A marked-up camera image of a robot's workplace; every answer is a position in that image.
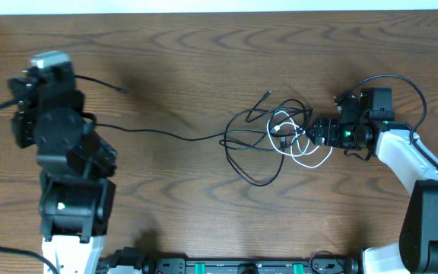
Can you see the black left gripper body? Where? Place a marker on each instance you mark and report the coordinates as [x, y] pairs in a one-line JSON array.
[[30, 118]]

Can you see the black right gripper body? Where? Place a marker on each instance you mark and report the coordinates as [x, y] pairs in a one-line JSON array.
[[338, 135]]

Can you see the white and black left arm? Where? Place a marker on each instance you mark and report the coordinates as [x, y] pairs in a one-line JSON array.
[[77, 194]]

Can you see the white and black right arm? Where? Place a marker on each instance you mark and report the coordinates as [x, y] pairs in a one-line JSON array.
[[368, 121]]

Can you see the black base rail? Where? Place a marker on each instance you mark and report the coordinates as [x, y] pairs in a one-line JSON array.
[[134, 260]]

